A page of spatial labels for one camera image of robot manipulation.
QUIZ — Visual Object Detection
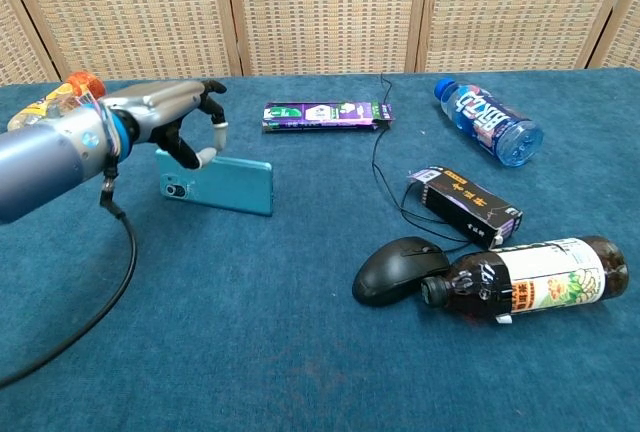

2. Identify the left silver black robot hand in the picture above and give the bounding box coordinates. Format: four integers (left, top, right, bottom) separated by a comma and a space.
99, 78, 230, 171

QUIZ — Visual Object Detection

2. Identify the teal smartphone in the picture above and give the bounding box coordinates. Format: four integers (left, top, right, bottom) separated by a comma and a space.
154, 147, 275, 218

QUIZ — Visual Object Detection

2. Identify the orange capped clear plastic bottle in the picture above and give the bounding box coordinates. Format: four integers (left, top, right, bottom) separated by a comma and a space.
6, 70, 108, 133

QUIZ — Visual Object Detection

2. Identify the purple white flat carton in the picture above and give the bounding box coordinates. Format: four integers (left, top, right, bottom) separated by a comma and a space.
261, 100, 397, 134

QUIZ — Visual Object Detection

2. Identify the woven wooden folding screen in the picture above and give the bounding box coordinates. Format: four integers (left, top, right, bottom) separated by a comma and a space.
0, 0, 640, 86

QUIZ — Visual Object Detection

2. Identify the black computer mouse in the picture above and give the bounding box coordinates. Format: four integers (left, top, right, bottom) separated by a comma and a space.
352, 236, 451, 308

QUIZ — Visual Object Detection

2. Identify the black purple rectangular carton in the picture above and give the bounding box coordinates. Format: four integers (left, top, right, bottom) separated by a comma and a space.
407, 165, 524, 250

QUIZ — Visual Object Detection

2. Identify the blue sports drink bottle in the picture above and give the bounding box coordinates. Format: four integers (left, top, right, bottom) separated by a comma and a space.
433, 77, 545, 169

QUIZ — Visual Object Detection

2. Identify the dark tea bottle white label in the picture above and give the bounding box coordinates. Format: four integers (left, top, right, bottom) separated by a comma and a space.
420, 235, 630, 327

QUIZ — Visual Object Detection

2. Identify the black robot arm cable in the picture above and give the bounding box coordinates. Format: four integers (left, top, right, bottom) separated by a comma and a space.
0, 164, 138, 389

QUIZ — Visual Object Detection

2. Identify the black mouse cable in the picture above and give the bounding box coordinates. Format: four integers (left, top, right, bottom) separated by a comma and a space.
370, 73, 494, 253

